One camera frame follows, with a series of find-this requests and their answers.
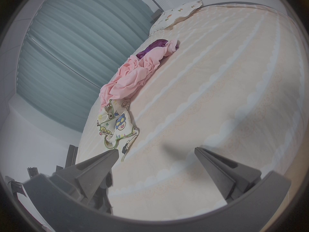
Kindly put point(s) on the pink garment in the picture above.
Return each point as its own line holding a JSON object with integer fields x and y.
{"x": 135, "y": 76}

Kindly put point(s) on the purple garment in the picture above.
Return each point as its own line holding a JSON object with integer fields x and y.
{"x": 154, "y": 46}

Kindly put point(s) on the white printed garment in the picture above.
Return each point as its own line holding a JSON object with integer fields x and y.
{"x": 118, "y": 127}

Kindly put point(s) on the grey bedside table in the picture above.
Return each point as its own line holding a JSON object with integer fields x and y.
{"x": 155, "y": 16}

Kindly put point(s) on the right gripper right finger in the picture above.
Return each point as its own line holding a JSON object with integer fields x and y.
{"x": 222, "y": 175}

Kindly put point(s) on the bed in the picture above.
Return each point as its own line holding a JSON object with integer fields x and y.
{"x": 217, "y": 93}

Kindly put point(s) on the white printed pillow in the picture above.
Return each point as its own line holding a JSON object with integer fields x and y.
{"x": 173, "y": 18}

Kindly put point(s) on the blue-green curtain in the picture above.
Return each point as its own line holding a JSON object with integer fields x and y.
{"x": 53, "y": 86}
{"x": 96, "y": 25}

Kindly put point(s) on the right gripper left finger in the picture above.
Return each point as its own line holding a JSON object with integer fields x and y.
{"x": 96, "y": 170}

